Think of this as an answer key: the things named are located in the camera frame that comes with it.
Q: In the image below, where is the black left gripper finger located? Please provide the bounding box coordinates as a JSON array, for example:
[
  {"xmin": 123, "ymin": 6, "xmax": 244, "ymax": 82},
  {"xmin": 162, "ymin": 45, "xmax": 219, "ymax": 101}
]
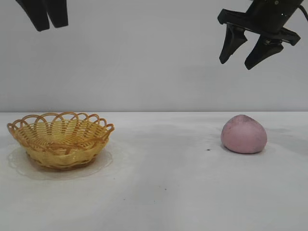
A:
[
  {"xmin": 45, "ymin": 0, "xmax": 69, "ymax": 28},
  {"xmin": 15, "ymin": 0, "xmax": 51, "ymax": 32}
]

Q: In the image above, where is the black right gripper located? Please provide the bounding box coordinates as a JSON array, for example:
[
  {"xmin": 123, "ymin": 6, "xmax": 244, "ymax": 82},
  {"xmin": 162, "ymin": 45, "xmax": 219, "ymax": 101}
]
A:
[{"xmin": 217, "ymin": 0, "xmax": 305, "ymax": 71}]

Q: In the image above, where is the yellow woven wicker basket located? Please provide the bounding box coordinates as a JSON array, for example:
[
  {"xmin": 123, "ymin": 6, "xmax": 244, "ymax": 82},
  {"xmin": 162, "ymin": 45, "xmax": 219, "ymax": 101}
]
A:
[{"xmin": 6, "ymin": 111, "xmax": 115, "ymax": 172}]

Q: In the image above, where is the clear glass plate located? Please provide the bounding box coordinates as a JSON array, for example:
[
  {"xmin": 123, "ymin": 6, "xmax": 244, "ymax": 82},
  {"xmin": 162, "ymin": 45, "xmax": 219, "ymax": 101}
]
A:
[{"xmin": 6, "ymin": 141, "xmax": 114, "ymax": 181}]

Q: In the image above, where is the black cable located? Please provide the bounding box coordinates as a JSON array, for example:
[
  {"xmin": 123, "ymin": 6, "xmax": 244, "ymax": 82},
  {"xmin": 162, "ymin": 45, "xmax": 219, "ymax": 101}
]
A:
[{"xmin": 297, "ymin": 3, "xmax": 308, "ymax": 16}]

